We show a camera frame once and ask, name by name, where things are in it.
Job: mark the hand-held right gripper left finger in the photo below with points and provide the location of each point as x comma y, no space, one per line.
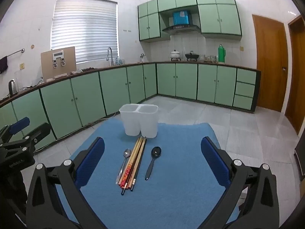
91,162

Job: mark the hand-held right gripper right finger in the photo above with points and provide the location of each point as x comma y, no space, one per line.
214,162

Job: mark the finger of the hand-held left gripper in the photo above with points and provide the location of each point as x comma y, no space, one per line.
20,124
39,131

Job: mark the metal spoon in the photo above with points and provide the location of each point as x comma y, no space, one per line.
127,153

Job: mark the bundle of chopsticks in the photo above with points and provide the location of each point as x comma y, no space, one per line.
135,155

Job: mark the black plastic spoon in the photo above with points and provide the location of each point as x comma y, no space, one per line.
156,152

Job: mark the white double utensil holder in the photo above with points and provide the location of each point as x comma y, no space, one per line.
147,124

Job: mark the electric kettle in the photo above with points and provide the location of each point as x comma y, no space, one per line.
13,87

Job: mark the blue mat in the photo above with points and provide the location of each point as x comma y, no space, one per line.
171,195

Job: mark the dark towel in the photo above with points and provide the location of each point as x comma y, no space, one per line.
3,64

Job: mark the wooden board with clamps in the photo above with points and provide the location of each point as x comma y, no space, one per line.
47,64

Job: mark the green base cabinet with drawers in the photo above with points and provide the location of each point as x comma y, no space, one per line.
207,83

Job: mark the row of glass jars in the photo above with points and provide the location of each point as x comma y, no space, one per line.
208,58

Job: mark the metal faucet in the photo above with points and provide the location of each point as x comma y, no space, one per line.
110,54

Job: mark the green thermos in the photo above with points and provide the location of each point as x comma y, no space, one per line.
221,54

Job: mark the black wok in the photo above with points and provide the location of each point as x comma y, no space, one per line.
191,56

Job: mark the white window blind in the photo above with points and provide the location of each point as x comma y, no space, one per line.
83,28

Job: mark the wooden door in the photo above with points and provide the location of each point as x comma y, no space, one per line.
297,76
269,64

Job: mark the white cooking pot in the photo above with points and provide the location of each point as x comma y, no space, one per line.
175,54

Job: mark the range hood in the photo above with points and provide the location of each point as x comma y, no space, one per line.
181,28

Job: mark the blue box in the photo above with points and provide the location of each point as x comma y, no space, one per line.
181,18

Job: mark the metal towel rail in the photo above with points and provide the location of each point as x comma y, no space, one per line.
15,52

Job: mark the green wall cabinet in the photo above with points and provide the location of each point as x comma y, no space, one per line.
150,23
219,16
176,0

